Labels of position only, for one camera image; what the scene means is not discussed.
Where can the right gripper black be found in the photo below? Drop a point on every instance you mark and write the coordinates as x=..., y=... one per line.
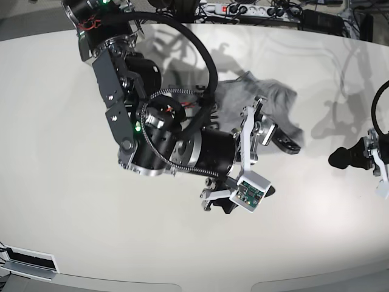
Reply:
x=218, y=151

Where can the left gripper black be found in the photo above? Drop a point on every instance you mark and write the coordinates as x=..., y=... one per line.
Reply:
x=365, y=154

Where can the grey t-shirt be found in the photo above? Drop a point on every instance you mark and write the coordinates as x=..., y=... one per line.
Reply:
x=233, y=95

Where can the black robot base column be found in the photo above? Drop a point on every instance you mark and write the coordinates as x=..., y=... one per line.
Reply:
x=186, y=7

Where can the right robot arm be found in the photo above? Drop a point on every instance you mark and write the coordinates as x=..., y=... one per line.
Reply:
x=171, y=130

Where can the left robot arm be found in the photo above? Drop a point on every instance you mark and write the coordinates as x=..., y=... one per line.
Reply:
x=383, y=137

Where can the black power adapter box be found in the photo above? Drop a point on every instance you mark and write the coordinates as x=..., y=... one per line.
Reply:
x=320, y=22

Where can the white power strip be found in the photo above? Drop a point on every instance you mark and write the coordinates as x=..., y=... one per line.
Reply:
x=240, y=11

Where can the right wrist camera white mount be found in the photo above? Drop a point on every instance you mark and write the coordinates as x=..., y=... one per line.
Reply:
x=247, y=177

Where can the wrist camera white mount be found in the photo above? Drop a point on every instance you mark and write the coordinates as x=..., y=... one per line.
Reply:
x=247, y=177
x=382, y=187

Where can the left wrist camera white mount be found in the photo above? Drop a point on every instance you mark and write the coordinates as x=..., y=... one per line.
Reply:
x=382, y=187

